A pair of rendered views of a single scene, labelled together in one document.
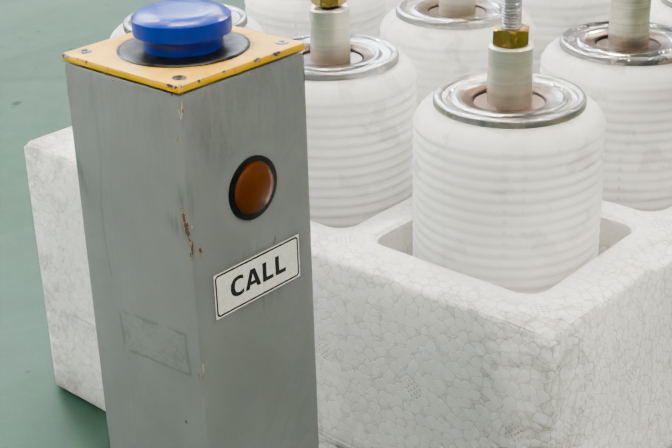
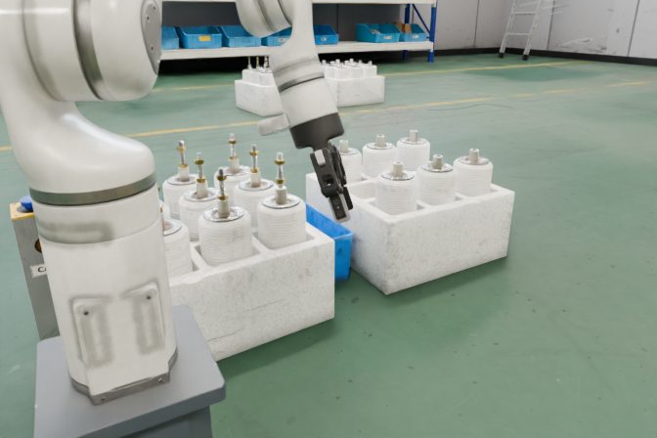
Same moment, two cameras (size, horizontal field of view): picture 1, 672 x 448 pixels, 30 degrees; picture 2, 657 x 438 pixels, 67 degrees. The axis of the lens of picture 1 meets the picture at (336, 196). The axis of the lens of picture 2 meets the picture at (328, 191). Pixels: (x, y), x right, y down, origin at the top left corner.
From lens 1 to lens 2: 0.60 m
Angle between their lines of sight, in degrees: 15
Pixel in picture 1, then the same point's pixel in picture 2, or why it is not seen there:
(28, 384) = not seen: hidden behind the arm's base
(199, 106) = (20, 223)
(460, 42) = (190, 205)
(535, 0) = (238, 194)
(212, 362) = (32, 288)
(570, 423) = not seen: hidden behind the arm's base
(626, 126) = (208, 239)
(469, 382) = not seen: hidden behind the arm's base
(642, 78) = (211, 226)
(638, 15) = (221, 206)
